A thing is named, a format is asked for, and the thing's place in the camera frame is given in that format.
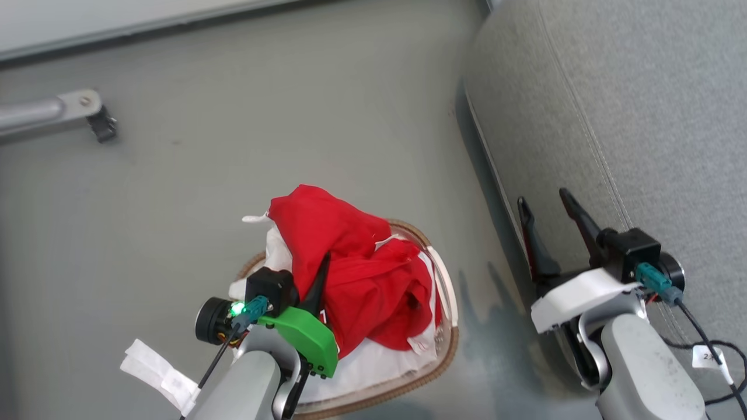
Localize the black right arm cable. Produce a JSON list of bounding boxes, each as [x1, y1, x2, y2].
[[635, 262, 747, 420]]

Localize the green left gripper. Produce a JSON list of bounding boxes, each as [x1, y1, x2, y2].
[[257, 251, 340, 379]]

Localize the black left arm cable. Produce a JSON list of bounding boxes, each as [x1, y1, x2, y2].
[[179, 295, 271, 420]]

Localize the grey fabric sofa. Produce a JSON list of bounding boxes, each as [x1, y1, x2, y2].
[[463, 0, 747, 420]]

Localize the grey metal leg with caster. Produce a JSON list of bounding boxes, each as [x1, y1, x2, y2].
[[0, 88, 118, 144]]

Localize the small white cable label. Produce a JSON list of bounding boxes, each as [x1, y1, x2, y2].
[[692, 345, 725, 370]]

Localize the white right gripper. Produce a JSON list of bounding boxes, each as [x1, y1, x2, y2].
[[517, 187, 644, 335]]

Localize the white garment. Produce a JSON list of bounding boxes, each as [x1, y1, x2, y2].
[[242, 211, 295, 275]]

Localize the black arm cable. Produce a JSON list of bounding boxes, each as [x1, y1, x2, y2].
[[179, 295, 271, 420], [635, 262, 747, 420]]

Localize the red garment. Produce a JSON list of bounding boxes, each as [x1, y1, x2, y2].
[[268, 184, 443, 359]]

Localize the white basket with brown rim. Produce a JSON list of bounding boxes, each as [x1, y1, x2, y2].
[[229, 219, 460, 419]]

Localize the white paper cable tag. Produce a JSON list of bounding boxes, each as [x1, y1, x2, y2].
[[120, 339, 201, 417]]

